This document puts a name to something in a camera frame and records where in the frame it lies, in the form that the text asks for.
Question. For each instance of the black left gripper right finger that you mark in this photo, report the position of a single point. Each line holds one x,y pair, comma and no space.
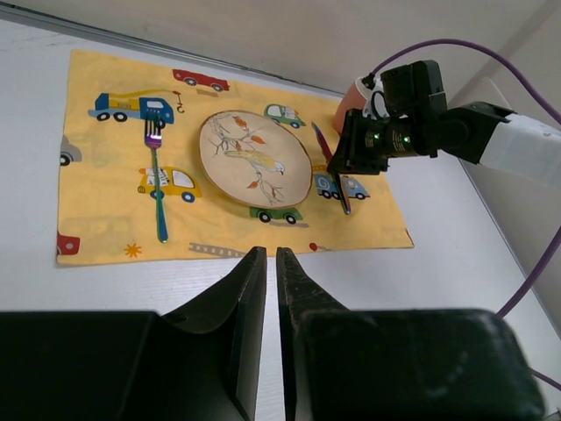
297,293

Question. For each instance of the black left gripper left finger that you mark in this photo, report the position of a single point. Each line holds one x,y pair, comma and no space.
214,358

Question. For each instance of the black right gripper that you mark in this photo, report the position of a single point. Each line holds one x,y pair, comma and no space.
414,99

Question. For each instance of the pink cup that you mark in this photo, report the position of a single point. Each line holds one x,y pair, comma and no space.
354,98

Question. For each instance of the iridescent metal knife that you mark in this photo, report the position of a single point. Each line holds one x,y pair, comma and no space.
326,144

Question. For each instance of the beige bird pattern plate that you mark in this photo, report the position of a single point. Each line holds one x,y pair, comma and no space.
254,160

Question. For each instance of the yellow vehicle print cloth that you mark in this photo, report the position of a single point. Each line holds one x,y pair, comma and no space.
107,207

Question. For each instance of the iridescent metal fork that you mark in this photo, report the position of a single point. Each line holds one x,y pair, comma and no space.
153,140

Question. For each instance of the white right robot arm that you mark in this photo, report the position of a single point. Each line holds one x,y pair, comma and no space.
444,364

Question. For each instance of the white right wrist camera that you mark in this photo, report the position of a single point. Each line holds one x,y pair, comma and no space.
371,88

